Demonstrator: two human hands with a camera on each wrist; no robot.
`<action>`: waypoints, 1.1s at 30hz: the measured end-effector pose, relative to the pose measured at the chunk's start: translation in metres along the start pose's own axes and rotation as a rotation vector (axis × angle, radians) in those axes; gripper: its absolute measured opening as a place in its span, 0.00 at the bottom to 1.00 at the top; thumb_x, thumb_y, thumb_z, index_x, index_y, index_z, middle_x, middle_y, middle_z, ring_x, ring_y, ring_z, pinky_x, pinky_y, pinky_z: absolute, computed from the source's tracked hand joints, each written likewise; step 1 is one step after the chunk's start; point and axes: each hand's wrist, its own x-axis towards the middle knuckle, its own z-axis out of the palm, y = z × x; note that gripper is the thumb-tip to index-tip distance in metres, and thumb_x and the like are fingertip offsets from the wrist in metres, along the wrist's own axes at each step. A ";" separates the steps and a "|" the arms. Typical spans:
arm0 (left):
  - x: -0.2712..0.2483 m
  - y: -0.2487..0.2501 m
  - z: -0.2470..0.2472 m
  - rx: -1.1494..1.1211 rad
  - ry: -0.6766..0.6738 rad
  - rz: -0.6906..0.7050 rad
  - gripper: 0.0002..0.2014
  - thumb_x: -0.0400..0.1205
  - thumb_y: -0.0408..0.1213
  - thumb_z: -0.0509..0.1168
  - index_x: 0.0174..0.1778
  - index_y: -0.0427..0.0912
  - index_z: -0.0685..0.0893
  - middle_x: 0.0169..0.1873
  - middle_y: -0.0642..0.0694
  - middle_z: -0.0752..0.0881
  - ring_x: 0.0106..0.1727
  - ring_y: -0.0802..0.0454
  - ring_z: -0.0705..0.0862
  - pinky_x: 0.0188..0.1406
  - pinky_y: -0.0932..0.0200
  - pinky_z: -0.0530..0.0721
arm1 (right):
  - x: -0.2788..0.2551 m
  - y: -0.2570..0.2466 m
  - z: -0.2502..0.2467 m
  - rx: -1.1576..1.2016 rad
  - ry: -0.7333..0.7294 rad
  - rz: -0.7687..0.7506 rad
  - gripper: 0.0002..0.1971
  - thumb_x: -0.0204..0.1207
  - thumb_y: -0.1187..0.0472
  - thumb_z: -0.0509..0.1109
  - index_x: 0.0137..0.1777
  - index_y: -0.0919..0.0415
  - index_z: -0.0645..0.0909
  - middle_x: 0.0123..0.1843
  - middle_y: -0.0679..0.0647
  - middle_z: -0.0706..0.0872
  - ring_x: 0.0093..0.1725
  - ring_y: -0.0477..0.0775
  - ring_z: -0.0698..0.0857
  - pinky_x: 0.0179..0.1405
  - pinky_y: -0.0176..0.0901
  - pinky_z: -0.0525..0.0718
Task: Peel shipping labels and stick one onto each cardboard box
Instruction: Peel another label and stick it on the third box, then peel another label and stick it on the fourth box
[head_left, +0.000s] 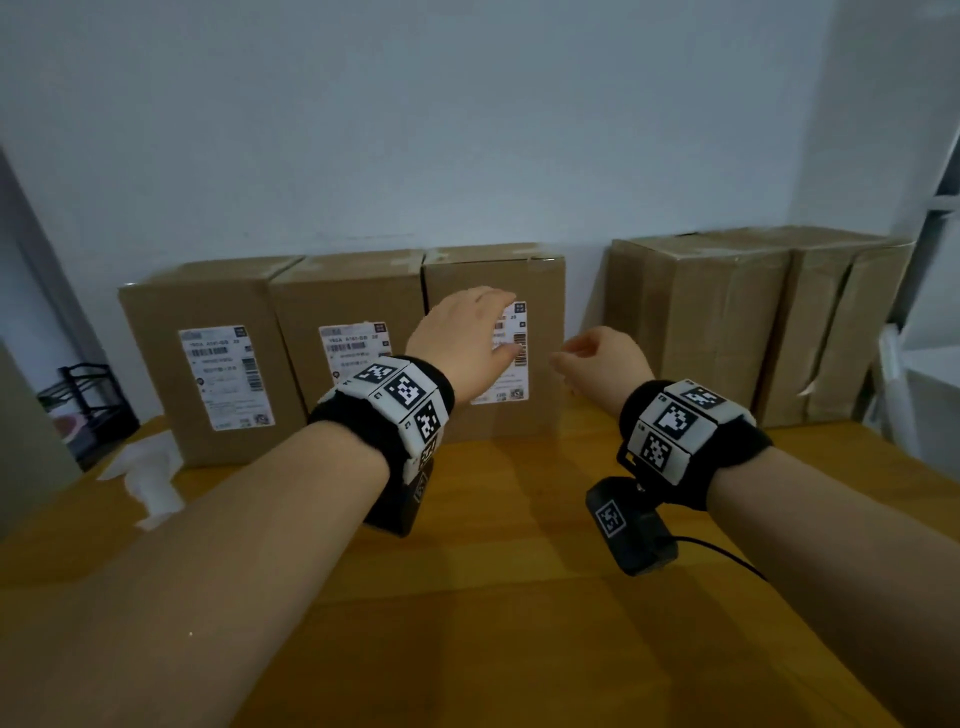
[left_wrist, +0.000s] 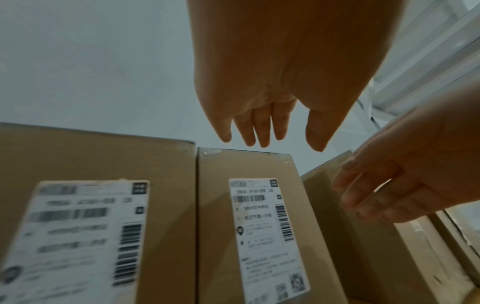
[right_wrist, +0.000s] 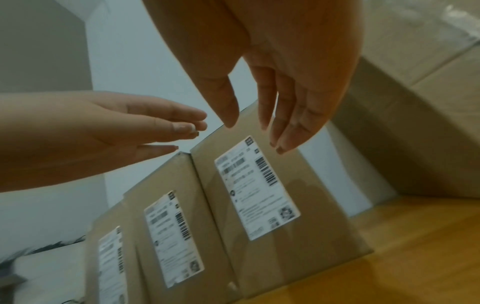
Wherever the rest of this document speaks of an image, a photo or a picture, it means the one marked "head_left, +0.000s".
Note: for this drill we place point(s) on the person's left hand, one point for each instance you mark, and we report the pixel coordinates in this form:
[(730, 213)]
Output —
[(465, 345)]

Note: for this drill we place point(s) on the person's right hand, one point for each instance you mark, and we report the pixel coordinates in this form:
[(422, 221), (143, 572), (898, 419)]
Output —
[(607, 364)]

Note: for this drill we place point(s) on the shipping label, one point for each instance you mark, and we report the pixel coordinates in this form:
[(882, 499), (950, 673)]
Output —
[(510, 386), (349, 349), (225, 382)]

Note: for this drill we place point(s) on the brown cardboard box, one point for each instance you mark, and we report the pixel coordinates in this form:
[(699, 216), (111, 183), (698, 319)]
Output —
[(544, 330), (697, 322), (847, 330), (345, 292), (150, 360)]

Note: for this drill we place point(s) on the translucent label backing paper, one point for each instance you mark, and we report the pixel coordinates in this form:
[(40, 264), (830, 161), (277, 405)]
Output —
[(157, 502), (142, 454)]

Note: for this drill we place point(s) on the person's left forearm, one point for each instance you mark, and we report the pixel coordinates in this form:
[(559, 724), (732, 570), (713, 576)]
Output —
[(187, 600)]

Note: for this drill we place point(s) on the person's right forearm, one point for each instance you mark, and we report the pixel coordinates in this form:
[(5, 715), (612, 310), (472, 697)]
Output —
[(847, 555)]

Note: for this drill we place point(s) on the black wristband with marker tiles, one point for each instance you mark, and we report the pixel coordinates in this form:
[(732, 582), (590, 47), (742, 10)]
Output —
[(390, 405), (690, 442)]

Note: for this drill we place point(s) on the white metal rack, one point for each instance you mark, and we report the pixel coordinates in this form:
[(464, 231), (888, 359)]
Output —
[(892, 390)]

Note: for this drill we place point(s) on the black shoe rack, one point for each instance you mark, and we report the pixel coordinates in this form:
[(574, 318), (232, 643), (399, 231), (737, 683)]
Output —
[(82, 371)]

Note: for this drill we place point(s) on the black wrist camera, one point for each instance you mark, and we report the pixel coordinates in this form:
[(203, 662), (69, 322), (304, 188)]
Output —
[(634, 536), (397, 510)]

